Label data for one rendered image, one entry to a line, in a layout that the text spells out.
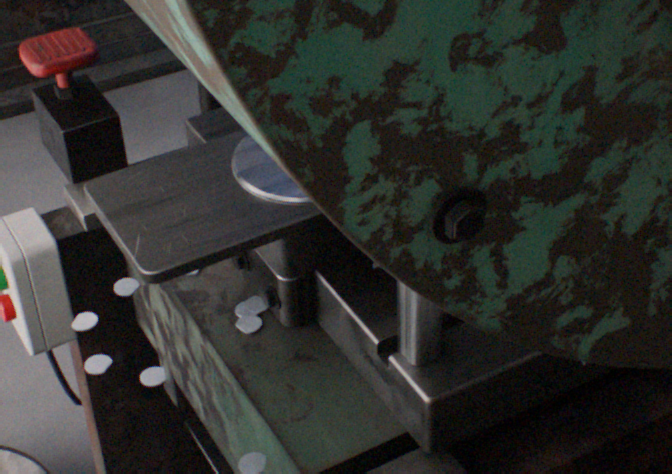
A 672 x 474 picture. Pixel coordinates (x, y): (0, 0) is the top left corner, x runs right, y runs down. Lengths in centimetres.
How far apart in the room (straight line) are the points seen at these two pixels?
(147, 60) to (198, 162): 167
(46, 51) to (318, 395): 47
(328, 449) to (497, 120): 57
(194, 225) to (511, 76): 57
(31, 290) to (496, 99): 88
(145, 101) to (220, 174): 161
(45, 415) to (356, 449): 104
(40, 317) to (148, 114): 134
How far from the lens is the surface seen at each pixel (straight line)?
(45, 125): 130
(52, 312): 127
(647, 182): 49
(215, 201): 99
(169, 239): 95
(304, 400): 100
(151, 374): 104
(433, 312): 91
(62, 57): 125
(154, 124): 254
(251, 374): 103
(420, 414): 94
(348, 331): 101
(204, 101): 203
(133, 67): 268
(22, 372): 202
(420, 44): 39
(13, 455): 182
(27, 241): 123
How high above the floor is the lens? 136
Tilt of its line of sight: 38 degrees down
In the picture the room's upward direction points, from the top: 3 degrees counter-clockwise
